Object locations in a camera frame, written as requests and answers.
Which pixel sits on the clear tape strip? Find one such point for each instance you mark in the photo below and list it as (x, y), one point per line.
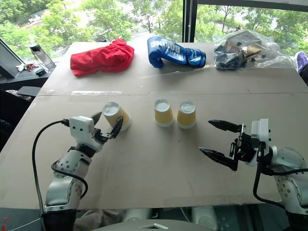
(96, 92)

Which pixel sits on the black window frame post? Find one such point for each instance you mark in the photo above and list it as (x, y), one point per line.
(190, 21)

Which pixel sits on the blue boxing glove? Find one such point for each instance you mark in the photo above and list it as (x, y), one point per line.
(168, 54)

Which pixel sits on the pile of black parts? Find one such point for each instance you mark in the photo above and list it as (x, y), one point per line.
(227, 61)

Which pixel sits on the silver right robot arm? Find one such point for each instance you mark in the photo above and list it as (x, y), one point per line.
(287, 173)

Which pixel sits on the purple shoe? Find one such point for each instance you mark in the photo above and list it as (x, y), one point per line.
(302, 61)

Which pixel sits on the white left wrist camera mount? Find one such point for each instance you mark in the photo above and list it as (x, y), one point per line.
(81, 128)

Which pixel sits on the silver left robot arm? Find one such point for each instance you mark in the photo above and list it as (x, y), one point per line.
(63, 176)

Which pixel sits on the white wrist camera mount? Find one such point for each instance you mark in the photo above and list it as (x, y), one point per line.
(261, 134)
(81, 128)

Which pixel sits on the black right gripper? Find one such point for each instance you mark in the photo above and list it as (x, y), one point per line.
(245, 146)

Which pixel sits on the small black object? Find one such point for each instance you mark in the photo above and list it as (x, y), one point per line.
(40, 72)

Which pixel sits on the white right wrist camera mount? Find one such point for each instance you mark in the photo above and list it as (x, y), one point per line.
(261, 134)

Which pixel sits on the dark side desk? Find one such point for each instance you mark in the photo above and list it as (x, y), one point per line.
(26, 77)

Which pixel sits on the clear water bottle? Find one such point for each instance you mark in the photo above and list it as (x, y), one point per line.
(42, 57)

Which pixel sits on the clear plastic bag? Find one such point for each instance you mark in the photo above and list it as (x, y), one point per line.
(272, 59)

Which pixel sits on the white rounded shape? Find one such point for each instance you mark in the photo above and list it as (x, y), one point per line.
(136, 214)

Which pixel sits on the dark monitor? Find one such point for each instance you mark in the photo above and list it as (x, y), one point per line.
(7, 60)

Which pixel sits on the large cardboard sheet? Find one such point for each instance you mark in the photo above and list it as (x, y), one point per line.
(154, 168)

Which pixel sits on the yellow paper cup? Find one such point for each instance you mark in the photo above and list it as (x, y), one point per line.
(115, 116)
(164, 113)
(186, 115)

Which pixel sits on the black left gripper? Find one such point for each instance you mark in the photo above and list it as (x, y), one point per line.
(102, 137)

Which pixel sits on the red cloth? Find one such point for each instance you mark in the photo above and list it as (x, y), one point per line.
(102, 59)

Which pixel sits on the keys with red tag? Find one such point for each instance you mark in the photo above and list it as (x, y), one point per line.
(27, 67)

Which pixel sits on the brown cardboard box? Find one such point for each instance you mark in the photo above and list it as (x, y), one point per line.
(247, 43)

